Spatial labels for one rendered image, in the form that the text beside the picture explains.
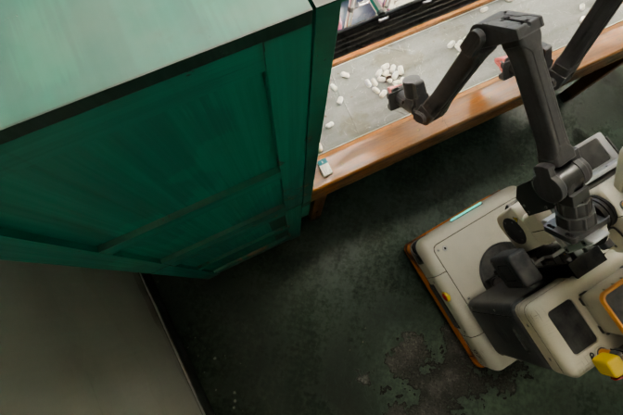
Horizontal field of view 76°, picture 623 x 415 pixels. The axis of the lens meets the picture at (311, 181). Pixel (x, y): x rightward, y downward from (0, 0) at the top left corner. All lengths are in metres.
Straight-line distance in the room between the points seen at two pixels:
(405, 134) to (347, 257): 0.87
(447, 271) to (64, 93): 1.76
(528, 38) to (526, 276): 0.87
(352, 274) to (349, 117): 0.93
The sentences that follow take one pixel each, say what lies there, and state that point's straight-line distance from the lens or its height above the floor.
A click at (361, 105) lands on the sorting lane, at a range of 1.55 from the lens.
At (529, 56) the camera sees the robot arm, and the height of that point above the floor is 1.40.
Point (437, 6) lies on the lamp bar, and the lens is 1.40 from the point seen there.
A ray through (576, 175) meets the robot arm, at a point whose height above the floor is 1.27.
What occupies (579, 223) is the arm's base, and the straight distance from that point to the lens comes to 1.12.
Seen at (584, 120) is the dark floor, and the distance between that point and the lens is 2.87.
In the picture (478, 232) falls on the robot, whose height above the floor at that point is 0.28.
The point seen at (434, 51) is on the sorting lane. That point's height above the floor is 0.74.
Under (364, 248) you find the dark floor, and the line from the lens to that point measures 2.16.
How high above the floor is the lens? 2.12
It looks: 75 degrees down
